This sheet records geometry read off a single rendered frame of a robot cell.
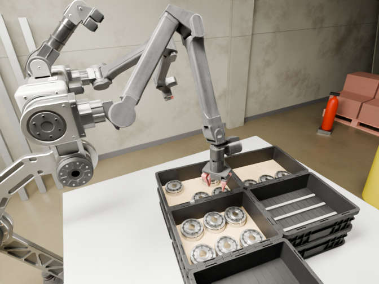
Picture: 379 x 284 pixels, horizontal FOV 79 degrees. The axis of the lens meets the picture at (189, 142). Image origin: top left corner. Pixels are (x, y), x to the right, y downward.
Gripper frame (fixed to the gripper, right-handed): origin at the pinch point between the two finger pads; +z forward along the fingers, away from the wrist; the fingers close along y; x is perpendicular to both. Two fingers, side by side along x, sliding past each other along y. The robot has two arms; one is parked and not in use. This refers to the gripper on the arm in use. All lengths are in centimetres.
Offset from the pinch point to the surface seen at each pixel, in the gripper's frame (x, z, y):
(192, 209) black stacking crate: 2.1, 16.1, 10.6
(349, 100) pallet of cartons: -354, 63, -82
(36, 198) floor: -17, 105, 214
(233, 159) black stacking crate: -45.6, 15.5, 6.7
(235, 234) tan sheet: 0.6, 23.1, -10.0
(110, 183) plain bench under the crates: -12, 36, 81
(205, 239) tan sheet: 9.3, 23.2, 1.0
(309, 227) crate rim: -7.4, 13.2, -37.7
